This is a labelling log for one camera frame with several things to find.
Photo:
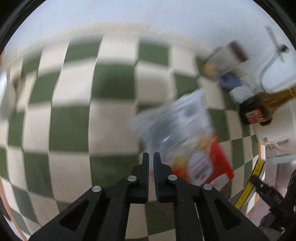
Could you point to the green white checkered tablecloth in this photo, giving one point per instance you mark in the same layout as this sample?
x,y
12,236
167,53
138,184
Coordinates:
x,y
69,104

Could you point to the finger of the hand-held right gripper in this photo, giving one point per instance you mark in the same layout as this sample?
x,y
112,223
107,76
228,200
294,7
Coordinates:
x,y
268,192

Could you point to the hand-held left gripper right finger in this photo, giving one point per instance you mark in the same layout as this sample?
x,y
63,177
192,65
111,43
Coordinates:
x,y
159,183

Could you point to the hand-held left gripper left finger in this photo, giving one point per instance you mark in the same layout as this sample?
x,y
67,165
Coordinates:
x,y
143,183

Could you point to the clear plastic bag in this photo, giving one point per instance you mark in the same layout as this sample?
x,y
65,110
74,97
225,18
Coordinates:
x,y
175,120

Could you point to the yellow tape measure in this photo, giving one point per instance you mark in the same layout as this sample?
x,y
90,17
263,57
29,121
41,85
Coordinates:
x,y
251,183

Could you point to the spice jar with brown lid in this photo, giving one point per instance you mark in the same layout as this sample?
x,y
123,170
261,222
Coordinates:
x,y
227,55

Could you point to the dark glass sauce bottle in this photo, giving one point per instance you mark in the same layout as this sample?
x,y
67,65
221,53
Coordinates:
x,y
259,109

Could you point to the dark blue packet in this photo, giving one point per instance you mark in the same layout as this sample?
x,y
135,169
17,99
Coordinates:
x,y
229,81

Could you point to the red white packet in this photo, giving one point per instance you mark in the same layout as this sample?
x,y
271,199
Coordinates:
x,y
208,166

